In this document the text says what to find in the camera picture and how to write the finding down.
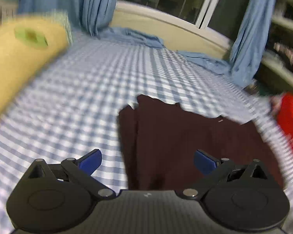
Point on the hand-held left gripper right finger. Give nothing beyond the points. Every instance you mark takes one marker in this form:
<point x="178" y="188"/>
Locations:
<point x="205" y="162"/>

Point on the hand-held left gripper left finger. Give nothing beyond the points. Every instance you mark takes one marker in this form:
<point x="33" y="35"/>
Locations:
<point x="90" y="160"/>

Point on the maroon printed sweatshirt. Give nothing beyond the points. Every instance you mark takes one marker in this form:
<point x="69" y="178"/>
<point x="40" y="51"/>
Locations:
<point x="175" y="139"/>

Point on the blue checkered bed sheet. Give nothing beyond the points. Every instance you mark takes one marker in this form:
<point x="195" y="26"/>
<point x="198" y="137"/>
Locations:
<point x="75" y="102"/>

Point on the clear plastic bag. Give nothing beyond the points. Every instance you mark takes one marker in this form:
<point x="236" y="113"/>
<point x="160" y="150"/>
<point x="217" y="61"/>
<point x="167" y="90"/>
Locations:
<point x="252" y="86"/>

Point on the red tote bag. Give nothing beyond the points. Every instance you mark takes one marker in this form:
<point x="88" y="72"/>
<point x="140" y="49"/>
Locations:
<point x="290" y="119"/>

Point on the yellow avocado print pillow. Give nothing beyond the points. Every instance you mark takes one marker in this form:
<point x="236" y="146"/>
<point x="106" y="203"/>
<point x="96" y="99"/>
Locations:
<point x="19" y="61"/>

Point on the white curved shelf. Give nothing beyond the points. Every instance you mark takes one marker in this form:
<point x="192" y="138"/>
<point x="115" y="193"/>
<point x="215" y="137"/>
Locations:
<point x="283" y="65"/>

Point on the green checkered pillow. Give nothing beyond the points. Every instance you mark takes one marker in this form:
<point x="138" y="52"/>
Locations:
<point x="64" y="24"/>

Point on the blue star curtain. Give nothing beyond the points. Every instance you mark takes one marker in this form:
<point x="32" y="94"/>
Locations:
<point x="254" y="29"/>
<point x="88" y="4"/>

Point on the white framed window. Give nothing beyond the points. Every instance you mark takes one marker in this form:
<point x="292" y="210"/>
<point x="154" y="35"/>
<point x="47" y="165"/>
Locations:
<point x="173" y="0"/>

